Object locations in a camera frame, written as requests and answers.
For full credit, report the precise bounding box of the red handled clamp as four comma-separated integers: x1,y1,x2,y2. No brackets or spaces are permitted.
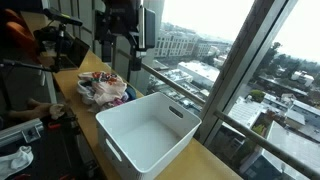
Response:
46,114,81,132

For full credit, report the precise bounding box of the black bag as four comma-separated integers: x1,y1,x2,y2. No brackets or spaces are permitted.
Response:
33,25,74,53

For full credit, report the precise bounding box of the aluminium extrusion rail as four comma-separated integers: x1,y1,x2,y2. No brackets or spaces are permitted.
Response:
0,118,45,148

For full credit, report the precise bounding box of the grey window mullion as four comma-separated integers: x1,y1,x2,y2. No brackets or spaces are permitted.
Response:
194,0,299,148

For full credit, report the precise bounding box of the white metal post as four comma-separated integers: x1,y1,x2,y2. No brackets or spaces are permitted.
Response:
40,70,58,105

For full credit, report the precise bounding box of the black stereo camera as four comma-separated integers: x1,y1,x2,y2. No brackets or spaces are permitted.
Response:
43,7,84,28

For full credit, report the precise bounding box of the magenta pink cloth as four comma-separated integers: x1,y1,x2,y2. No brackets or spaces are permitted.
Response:
106,93,130,109

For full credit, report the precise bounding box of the white plastic basket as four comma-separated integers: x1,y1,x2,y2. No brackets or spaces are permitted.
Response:
95,91,203,180

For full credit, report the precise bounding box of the white sock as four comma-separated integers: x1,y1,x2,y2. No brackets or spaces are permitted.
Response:
0,145,35,180

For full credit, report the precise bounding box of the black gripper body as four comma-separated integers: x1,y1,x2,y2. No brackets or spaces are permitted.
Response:
94,0,141,43

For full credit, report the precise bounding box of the dark blue cloth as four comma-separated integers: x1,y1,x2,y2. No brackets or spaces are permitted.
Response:
124,84,138,102

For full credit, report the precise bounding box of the black camera stand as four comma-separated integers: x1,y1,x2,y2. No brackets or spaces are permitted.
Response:
0,22,67,74

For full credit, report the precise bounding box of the light pink printed t-shirt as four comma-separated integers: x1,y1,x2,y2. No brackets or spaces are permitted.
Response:
78,70,128,107

